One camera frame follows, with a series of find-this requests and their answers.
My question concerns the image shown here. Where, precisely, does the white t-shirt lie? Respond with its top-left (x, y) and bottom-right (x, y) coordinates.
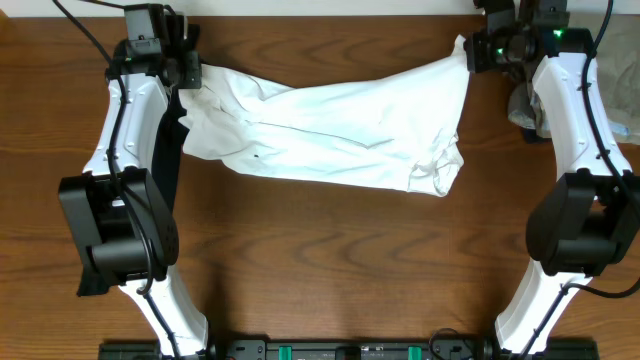
top-left (179, 36), bottom-right (470, 197)

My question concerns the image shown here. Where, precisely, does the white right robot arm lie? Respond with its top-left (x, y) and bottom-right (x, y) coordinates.
top-left (464, 25), bottom-right (639, 359)

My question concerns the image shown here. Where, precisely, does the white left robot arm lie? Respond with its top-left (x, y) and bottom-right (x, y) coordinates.
top-left (58, 50), bottom-right (211, 359)

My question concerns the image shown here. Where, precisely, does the light blue folded cloth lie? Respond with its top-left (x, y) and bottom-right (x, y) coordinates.
top-left (507, 84), bottom-right (639, 145)

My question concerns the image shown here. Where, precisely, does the black garment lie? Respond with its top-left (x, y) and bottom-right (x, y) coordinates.
top-left (59, 91), bottom-right (188, 297)

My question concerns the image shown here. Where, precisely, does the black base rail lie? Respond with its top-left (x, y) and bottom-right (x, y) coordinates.
top-left (97, 336), bottom-right (600, 360)

